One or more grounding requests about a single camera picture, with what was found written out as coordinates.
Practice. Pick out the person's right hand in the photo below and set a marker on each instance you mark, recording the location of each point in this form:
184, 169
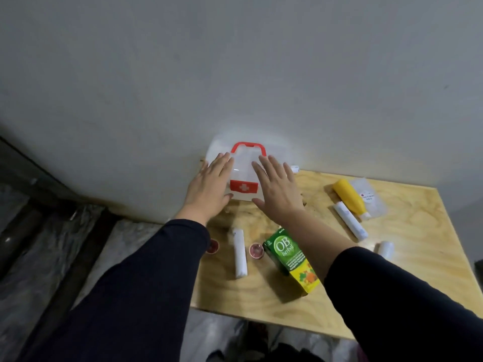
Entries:
281, 196

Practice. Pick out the person's left hand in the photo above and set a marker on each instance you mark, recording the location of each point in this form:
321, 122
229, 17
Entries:
207, 192

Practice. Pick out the small white bandage roll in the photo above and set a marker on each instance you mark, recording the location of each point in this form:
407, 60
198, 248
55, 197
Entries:
294, 169

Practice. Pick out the white first aid box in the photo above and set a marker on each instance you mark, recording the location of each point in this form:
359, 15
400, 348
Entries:
245, 163

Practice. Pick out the red core tape roll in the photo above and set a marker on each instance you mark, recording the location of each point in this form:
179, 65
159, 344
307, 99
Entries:
212, 246
256, 251

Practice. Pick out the green and yellow medicine box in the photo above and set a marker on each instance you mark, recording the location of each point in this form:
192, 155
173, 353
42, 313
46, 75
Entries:
290, 260

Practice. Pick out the yellow bottle with white cap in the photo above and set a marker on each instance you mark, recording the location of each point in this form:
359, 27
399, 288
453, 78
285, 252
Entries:
349, 196

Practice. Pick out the clear plastic zip bag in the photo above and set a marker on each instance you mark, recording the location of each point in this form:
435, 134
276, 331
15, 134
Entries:
373, 197

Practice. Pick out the person's right forearm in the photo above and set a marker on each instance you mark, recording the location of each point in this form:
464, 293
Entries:
377, 297

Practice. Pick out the person's left forearm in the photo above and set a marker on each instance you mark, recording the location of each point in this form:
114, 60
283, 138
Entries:
132, 297

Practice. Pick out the person's right sandal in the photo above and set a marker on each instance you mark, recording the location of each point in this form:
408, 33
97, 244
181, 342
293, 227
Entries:
256, 337

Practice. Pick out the wooden table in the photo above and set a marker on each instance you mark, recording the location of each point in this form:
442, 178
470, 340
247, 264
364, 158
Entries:
415, 267

